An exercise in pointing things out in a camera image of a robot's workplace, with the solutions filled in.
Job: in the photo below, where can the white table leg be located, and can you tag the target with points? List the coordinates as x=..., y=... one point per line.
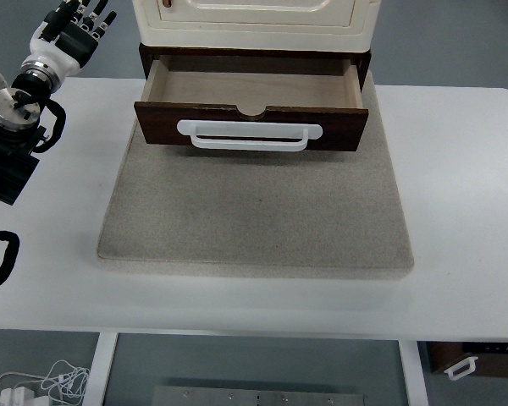
x=100, y=369
x=416, y=391

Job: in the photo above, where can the white spare handle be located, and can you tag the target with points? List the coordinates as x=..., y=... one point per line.
x=463, y=368

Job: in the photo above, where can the spare brown drawer box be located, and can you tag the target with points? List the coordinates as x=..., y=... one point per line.
x=492, y=357

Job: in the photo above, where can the white table leg right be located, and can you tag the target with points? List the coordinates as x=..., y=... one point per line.
x=416, y=391

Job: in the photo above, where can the cream upper cabinet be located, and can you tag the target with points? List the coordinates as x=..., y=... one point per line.
x=299, y=26

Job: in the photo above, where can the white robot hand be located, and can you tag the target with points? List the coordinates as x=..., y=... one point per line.
x=56, y=52

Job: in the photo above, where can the white table leg left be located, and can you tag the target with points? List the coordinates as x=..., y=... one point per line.
x=100, y=369

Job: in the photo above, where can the dark wood drawer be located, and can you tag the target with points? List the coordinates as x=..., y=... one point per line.
x=332, y=101

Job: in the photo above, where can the beige fabric mat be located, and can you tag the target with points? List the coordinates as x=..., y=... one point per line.
x=179, y=210

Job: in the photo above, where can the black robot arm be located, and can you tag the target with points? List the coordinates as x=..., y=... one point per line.
x=31, y=122

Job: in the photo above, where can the white charger adapter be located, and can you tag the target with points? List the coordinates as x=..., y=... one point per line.
x=20, y=396

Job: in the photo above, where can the white drawer handle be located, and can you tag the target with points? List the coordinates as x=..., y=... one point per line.
x=249, y=136

